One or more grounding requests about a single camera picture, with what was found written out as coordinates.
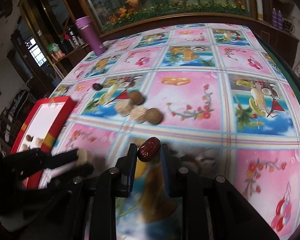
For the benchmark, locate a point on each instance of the purple thermos bottle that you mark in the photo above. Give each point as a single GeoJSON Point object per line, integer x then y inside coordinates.
{"type": "Point", "coordinates": [89, 34]}

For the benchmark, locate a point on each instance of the beige round pastry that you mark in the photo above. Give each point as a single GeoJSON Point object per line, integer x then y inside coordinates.
{"type": "Point", "coordinates": [123, 107]}

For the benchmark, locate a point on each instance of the red white gift box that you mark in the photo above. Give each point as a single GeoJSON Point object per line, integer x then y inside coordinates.
{"type": "Point", "coordinates": [43, 124]}

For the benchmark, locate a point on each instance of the brown longan fruit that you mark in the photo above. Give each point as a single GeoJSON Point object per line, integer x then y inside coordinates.
{"type": "Point", "coordinates": [136, 97]}

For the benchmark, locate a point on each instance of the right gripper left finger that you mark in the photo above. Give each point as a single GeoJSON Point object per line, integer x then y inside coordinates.
{"type": "Point", "coordinates": [115, 182]}

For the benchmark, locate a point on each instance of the colourful fruit print tablecloth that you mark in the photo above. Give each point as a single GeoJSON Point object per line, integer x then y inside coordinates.
{"type": "Point", "coordinates": [230, 108]}

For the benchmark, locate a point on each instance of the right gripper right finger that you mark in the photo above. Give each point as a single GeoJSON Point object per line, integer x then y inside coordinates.
{"type": "Point", "coordinates": [211, 208]}

